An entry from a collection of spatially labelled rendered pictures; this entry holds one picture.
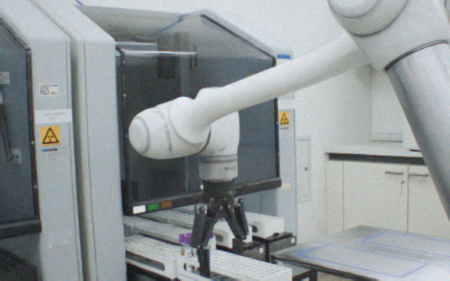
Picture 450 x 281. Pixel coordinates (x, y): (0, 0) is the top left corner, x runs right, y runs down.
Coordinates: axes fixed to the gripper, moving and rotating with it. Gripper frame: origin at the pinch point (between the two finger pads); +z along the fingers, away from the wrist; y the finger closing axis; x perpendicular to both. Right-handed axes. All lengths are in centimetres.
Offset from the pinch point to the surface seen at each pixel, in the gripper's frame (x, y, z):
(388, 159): 91, 234, 4
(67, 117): 30, -23, -36
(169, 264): 14.1, -4.9, 2.3
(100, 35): 32, -12, -57
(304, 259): -2.3, 28.7, 5.6
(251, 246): 21.3, 31.7, 6.2
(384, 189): 91, 229, 23
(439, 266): -35, 43, 6
